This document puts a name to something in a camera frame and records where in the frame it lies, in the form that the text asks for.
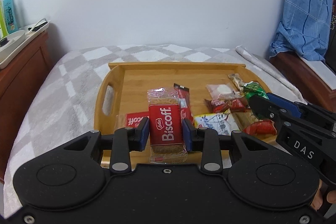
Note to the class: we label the wooden side cabinet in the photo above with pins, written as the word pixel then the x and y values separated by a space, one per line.
pixel 20 82

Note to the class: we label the beige nougat snack packet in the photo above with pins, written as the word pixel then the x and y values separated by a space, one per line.
pixel 237 81

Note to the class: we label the red Biscoff biscuit packet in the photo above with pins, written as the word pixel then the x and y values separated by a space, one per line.
pixel 166 138

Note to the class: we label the wooden chair on right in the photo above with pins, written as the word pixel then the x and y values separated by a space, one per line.
pixel 311 86

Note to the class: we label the long red stick packet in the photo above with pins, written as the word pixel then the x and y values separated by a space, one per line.
pixel 184 102

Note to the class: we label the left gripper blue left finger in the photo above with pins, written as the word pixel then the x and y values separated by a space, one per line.
pixel 126 140

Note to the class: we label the red chocolate wafer bar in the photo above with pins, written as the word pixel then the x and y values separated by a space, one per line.
pixel 234 105

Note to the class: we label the clear packet white candy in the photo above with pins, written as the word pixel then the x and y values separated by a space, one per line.
pixel 224 91

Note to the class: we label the white tray on cabinet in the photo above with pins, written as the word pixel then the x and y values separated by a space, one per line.
pixel 12 44

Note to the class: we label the green snack packet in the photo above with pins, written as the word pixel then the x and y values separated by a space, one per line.
pixel 254 89

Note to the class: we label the teal spray bottle right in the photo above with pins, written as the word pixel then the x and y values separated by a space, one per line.
pixel 10 19

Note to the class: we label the grey checkered blanket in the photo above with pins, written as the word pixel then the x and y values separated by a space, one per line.
pixel 65 104

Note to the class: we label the yellow Ameria snack packet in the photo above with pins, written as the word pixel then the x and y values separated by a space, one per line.
pixel 224 123

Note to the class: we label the lime green spray bottle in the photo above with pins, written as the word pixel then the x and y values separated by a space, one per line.
pixel 4 32

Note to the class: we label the bamboo serving tray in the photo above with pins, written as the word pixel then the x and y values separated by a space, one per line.
pixel 132 87

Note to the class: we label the large red nut snack bag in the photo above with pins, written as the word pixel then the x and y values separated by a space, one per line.
pixel 250 124

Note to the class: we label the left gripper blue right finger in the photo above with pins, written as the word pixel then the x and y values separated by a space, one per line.
pixel 206 141

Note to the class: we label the blue plaid cloth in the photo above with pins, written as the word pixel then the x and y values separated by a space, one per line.
pixel 304 28

